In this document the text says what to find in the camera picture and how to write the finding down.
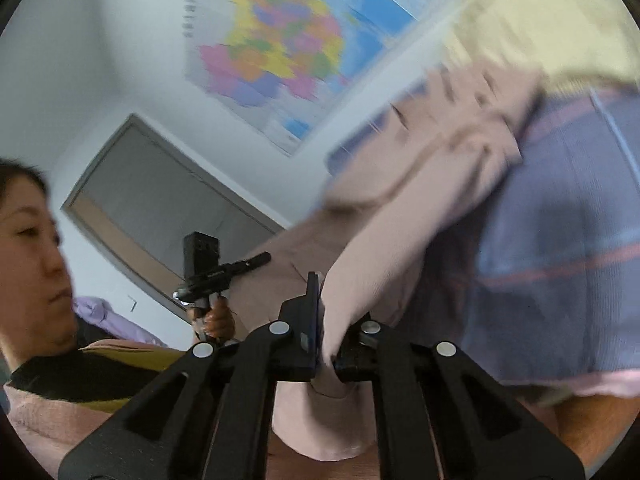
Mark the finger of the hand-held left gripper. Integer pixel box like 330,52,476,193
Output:
219,253,272,278

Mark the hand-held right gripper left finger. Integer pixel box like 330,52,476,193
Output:
57,271,321,480

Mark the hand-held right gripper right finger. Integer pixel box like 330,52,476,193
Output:
332,312,586,480

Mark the pink jacket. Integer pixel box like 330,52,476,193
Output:
220,57,551,463

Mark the person's left hand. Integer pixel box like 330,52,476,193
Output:
187,294,237,343

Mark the grey wooden door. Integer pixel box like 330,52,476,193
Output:
61,112,293,323

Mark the lavender cloth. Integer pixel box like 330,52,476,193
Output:
74,296,168,348

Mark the person's head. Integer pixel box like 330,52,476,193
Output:
0,159,83,361

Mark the purple plaid bed sheet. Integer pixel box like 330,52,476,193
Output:
325,85,640,401

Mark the person in striped sweater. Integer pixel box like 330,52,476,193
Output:
0,337,201,480

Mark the pale yellow garment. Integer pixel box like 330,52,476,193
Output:
442,0,640,96

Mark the colourful wall map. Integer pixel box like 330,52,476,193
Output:
182,0,471,157

